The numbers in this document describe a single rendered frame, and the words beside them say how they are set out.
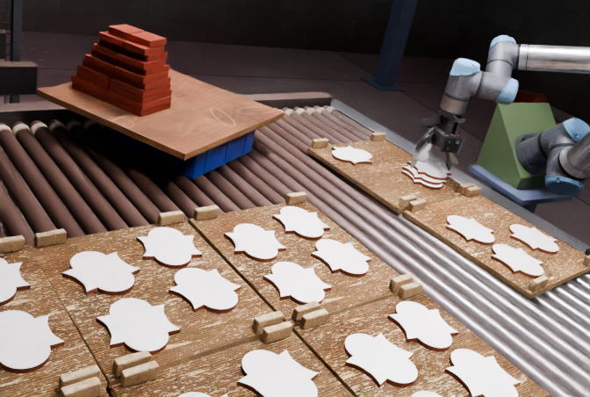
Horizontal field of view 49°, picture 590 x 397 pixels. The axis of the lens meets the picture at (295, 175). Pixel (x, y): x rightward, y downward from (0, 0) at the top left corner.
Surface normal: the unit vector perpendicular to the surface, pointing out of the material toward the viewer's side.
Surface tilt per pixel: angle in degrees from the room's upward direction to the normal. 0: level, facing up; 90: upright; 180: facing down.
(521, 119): 45
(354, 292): 0
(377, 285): 0
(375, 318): 0
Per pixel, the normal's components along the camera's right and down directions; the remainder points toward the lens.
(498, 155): -0.85, 0.05
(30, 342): 0.20, -0.89
